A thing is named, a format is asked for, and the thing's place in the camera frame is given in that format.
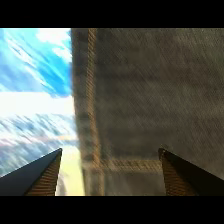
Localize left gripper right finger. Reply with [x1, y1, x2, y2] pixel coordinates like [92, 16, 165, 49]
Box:
[157, 147, 224, 197]

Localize grey-brown garment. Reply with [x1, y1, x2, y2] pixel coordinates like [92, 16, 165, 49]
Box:
[70, 27, 224, 197]

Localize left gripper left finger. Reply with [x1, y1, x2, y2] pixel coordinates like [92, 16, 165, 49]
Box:
[0, 147, 63, 197]

